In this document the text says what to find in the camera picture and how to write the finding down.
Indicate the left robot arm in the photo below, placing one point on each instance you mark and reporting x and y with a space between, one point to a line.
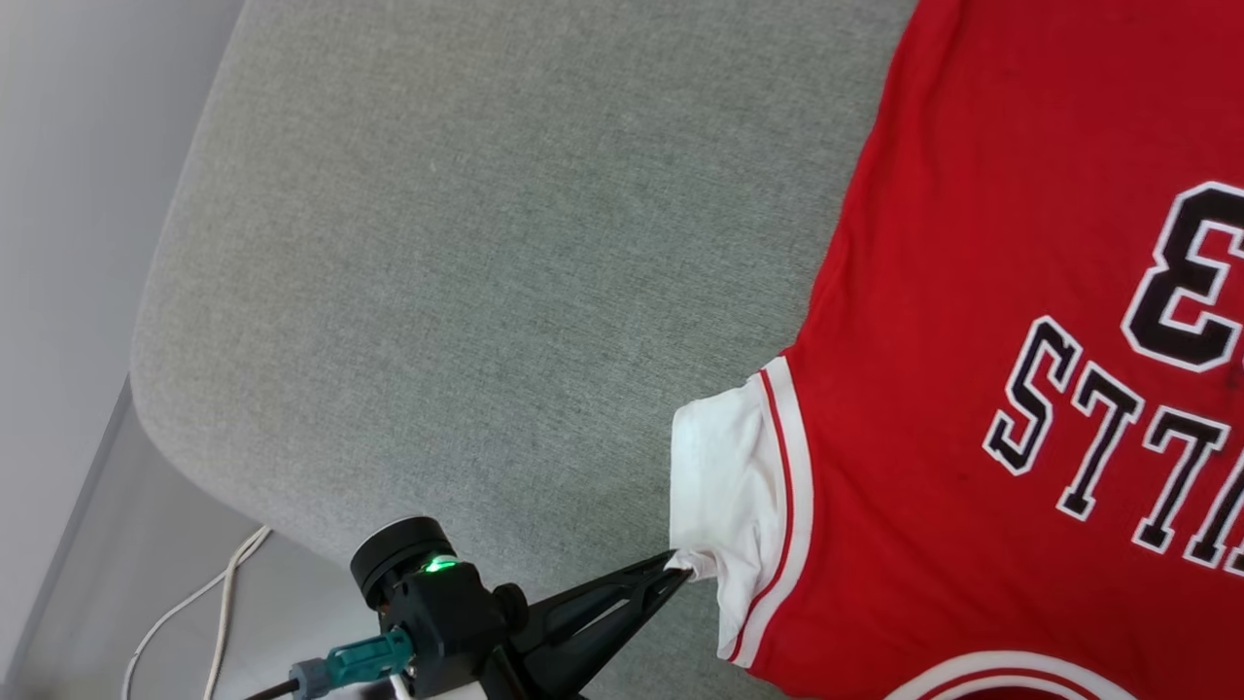
398 554

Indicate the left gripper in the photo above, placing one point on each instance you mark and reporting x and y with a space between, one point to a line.
457 622

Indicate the red basketball jersey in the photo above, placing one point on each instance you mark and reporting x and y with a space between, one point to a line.
972 292

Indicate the grey fabric sofa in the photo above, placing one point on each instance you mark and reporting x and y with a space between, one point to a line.
486 292

